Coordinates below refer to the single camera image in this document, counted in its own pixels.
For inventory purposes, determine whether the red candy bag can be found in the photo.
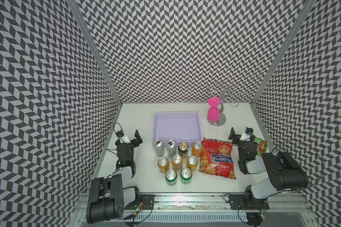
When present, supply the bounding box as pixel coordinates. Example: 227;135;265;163
199;138;236;179

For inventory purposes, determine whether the green snack packet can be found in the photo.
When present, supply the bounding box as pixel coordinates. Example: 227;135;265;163
254;138;268;156

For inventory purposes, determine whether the silver can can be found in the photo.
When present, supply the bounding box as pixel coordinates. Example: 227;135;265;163
153;139;164;157
167;140;177;158

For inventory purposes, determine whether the chrome glass holder stand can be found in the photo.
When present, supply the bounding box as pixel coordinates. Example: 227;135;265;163
207;82;245;127

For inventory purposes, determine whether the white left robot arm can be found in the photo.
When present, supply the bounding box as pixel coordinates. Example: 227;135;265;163
86;130;143;224

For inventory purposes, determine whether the orange can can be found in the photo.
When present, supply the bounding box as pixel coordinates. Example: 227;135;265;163
186;155;198;172
171;154;183;171
157;157;169;174
192;141;203;158

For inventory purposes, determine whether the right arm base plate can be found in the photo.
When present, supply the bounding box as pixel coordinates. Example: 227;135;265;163
225;194;270;211

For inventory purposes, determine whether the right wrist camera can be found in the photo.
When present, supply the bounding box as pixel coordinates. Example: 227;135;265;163
240;127;253;141

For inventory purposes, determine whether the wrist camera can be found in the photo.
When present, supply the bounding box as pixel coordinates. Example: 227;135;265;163
116;130;131;144
240;127;253;141

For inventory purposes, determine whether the lavender plastic basket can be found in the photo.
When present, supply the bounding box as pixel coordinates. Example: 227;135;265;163
152;111;204;145

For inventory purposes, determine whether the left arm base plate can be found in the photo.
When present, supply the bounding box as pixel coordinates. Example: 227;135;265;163
125;194;155;211

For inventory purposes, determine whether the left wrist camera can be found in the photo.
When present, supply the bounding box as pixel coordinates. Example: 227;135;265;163
116;130;131;144

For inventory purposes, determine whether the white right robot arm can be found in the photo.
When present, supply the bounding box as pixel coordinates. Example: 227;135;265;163
228;127;309;208

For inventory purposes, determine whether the dark green gold-top can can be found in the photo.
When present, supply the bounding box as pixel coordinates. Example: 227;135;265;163
178;142;188;159

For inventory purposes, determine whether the pink plastic wine glass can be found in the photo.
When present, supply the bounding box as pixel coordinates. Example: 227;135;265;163
207;97;221;122

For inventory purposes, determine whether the aluminium front rail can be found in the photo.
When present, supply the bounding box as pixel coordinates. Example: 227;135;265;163
73;192;310;225

